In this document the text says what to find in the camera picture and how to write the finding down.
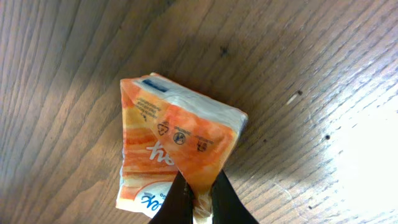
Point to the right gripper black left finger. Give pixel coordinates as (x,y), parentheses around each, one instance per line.
(178,204)

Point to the orange snack packet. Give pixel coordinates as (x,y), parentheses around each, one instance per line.
(169,129)

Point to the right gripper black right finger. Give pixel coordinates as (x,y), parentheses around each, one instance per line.
(227,207)

